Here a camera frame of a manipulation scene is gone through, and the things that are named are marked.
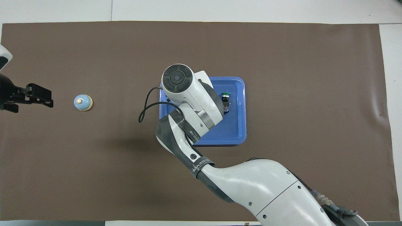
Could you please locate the green push button switch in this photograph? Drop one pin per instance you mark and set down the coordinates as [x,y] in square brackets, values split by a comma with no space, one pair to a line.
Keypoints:
[225,102]

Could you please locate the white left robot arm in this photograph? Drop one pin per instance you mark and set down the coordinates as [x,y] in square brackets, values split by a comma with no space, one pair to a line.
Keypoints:
[3,59]

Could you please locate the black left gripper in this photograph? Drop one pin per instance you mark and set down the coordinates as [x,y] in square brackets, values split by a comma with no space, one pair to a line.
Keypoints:
[8,92]

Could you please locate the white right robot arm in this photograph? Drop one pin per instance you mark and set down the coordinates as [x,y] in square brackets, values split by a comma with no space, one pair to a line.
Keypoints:
[260,185]

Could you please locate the light blue call bell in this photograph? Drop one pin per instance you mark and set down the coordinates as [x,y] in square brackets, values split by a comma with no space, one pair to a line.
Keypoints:
[83,103]

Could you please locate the blue plastic tray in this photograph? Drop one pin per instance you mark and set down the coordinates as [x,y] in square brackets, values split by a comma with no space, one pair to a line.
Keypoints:
[235,125]

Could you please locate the brown table mat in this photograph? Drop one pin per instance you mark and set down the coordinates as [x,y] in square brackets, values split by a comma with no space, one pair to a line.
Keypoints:
[125,175]

